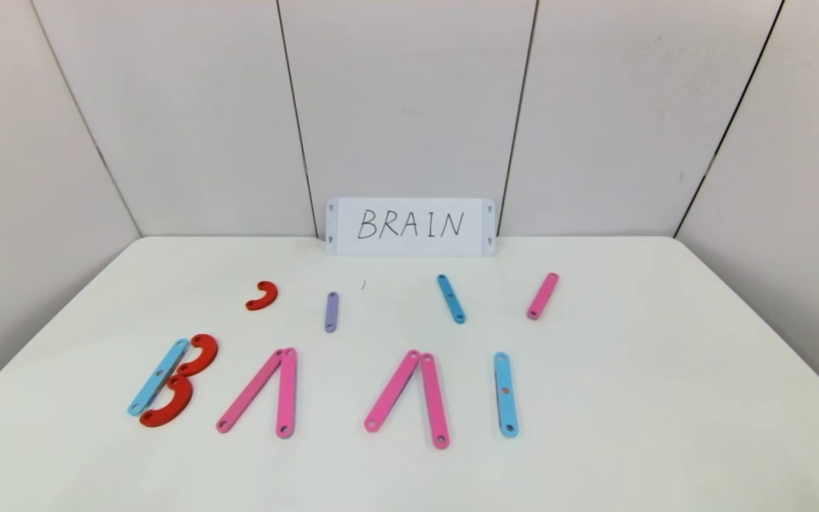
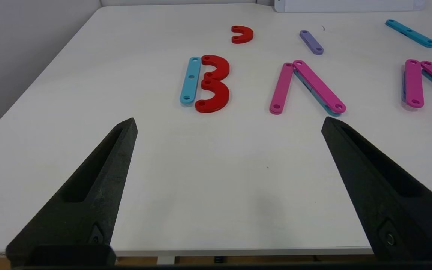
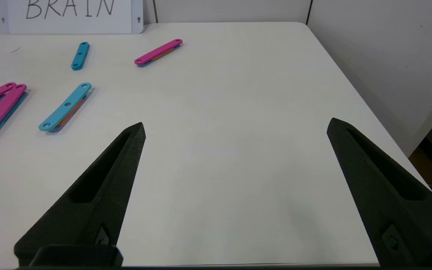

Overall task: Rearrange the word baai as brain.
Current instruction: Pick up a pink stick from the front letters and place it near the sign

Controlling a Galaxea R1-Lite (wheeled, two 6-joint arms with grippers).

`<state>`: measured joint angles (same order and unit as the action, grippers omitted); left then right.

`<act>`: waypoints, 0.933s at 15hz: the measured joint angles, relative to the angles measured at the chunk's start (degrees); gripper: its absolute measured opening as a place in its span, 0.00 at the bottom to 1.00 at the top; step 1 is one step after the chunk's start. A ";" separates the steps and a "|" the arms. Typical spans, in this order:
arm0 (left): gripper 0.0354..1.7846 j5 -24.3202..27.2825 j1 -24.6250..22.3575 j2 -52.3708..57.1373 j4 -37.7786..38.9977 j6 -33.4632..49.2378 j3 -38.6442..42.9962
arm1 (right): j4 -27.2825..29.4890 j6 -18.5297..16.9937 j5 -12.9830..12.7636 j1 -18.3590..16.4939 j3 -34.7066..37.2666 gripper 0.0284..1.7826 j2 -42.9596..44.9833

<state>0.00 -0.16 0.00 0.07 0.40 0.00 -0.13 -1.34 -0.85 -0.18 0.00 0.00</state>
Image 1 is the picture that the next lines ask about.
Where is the white BRAIN word card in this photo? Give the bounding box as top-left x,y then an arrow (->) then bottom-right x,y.
324,197 -> 497,257

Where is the short blue plastic bar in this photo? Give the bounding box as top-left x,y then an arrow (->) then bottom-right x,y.
437,274 -> 466,325

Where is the long blue bar orange dot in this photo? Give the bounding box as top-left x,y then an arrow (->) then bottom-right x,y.
493,352 -> 520,438

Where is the large red curved piece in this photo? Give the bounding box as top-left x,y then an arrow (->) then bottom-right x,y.
139,375 -> 194,428
176,334 -> 219,378

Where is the short pink plastic bar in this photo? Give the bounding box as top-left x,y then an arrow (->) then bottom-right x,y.
526,272 -> 560,321

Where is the long blue plastic bar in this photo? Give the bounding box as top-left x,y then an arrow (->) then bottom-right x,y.
127,338 -> 191,417

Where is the long pink plastic bar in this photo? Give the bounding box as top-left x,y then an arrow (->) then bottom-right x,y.
363,349 -> 422,434
275,347 -> 298,439
215,348 -> 286,434
420,353 -> 451,450

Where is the small red curved piece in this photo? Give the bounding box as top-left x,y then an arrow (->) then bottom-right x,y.
245,280 -> 279,311

